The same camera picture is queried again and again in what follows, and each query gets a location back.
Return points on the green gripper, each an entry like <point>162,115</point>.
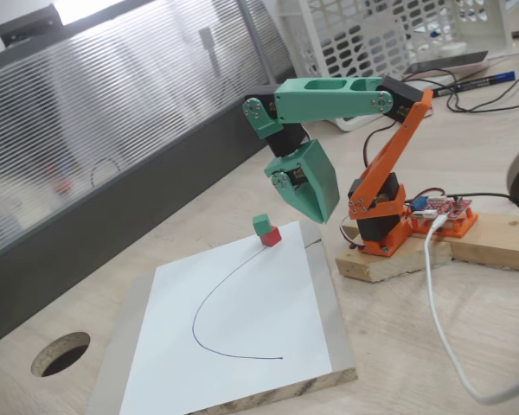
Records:
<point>317,173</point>

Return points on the green cube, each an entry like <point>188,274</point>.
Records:
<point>261,225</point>

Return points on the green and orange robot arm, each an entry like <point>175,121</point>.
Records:
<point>328,97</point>

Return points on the red cube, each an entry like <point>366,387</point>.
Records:
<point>272,239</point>

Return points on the wooden base block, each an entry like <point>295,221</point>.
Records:
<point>393,266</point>

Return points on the red controller circuit board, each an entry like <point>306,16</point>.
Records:
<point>445,207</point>

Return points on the grey laminated wooden board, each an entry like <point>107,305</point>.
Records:
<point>338,337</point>

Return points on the white paper sheet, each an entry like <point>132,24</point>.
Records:
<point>242,324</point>

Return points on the dark flat tablet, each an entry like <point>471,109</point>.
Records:
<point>450,61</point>

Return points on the blue marker pen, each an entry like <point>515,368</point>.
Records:
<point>480,82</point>

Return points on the white round puck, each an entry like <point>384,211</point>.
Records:
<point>452,47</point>

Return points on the ribbed glass desk partition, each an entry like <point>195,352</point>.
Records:
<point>112,108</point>

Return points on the white plastic lattice basket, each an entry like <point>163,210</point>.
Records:
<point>505,30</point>

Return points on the black box device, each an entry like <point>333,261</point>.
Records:
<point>26,26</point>

